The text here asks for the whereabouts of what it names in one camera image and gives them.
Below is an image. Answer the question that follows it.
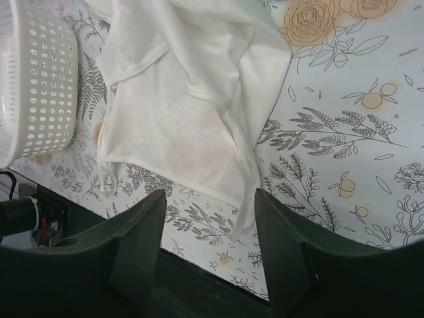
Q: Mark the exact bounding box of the white tank top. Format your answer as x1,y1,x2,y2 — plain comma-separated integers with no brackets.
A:
87,1,291,240

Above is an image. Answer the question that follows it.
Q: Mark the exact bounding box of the white perforated plastic tray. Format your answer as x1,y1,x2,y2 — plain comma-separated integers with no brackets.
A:
1,1,78,168

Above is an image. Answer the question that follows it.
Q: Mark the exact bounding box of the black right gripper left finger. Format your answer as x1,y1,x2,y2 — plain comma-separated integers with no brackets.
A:
1,190,166,317

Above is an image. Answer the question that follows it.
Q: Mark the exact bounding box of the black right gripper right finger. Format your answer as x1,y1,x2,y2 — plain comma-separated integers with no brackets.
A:
254,189,423,317

